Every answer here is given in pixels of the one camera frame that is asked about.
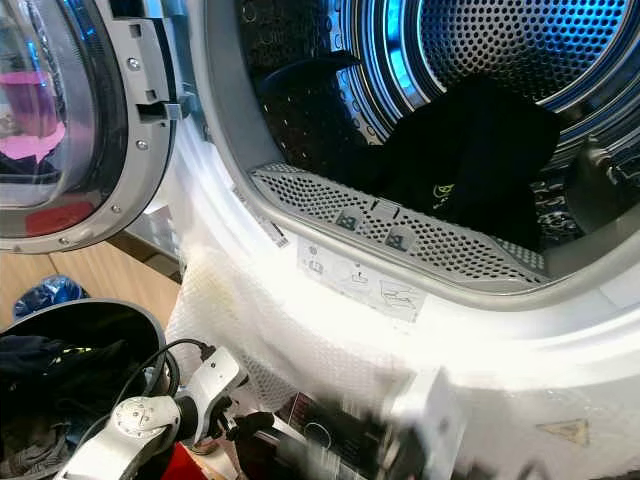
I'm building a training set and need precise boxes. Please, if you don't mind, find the white washing machine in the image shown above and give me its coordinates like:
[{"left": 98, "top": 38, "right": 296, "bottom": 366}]
[{"left": 160, "top": 0, "right": 640, "bottom": 480}]

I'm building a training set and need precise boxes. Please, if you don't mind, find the red object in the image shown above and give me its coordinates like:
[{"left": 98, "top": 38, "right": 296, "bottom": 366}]
[{"left": 155, "top": 445, "right": 211, "bottom": 480}]

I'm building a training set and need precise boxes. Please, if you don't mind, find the dark glossy appliance control panel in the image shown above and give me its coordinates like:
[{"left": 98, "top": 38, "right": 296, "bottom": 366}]
[{"left": 265, "top": 392, "right": 421, "bottom": 480}]

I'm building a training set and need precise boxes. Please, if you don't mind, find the black round laundry bucket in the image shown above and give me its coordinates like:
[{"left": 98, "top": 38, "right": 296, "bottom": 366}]
[{"left": 0, "top": 298, "right": 173, "bottom": 480}]

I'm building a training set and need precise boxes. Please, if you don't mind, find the white instruction sticker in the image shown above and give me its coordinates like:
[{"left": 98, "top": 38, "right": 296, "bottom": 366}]
[{"left": 297, "top": 238, "right": 429, "bottom": 323}]

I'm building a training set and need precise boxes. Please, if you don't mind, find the white barcode label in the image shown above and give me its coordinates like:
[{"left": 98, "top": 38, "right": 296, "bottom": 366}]
[{"left": 232, "top": 185, "right": 291, "bottom": 248}]

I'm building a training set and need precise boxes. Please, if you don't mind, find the dark navy garment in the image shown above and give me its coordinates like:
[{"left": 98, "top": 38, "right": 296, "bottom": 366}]
[{"left": 0, "top": 335, "right": 131, "bottom": 421}]

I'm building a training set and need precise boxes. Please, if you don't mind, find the blue plastic bag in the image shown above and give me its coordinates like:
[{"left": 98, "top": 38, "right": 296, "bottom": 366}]
[{"left": 12, "top": 275, "right": 89, "bottom": 321}]

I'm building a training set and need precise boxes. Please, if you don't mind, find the grey perforated lint filter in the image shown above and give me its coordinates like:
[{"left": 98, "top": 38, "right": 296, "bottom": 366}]
[{"left": 248, "top": 162, "right": 551, "bottom": 286}]

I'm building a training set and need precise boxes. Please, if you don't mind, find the round glass washer door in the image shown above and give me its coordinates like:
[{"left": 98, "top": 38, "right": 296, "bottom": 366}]
[{"left": 0, "top": 0, "right": 206, "bottom": 253}]

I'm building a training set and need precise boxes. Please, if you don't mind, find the red door sticker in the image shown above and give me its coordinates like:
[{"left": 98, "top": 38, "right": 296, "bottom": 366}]
[{"left": 25, "top": 200, "right": 96, "bottom": 238}]

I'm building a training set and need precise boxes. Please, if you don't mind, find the triangle warning sticker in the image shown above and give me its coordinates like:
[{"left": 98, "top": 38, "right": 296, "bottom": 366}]
[{"left": 535, "top": 417, "right": 593, "bottom": 448}]

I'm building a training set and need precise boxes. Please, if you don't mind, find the black garment with yellow logo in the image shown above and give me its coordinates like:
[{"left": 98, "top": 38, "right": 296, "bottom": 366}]
[{"left": 345, "top": 78, "right": 563, "bottom": 251}]

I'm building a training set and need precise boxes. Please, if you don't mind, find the black drum paddle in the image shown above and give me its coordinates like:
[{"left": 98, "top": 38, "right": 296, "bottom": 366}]
[
  {"left": 255, "top": 52, "right": 361, "bottom": 106},
  {"left": 560, "top": 135, "right": 640, "bottom": 236}
]

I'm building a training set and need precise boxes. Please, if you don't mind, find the perforated steel washer drum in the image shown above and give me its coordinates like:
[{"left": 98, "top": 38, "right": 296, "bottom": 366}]
[{"left": 240, "top": 0, "right": 640, "bottom": 251}]

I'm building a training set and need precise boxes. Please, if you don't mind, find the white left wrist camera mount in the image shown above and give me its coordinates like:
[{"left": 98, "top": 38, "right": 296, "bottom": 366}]
[{"left": 180, "top": 345, "right": 251, "bottom": 446}]

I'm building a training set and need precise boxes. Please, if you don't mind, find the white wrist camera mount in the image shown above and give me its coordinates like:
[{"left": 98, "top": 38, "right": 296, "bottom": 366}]
[
  {"left": 380, "top": 368, "right": 471, "bottom": 480},
  {"left": 180, "top": 345, "right": 251, "bottom": 446}
]

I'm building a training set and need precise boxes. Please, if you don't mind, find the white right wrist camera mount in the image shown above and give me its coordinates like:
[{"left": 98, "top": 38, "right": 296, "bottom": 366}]
[{"left": 380, "top": 368, "right": 471, "bottom": 480}]

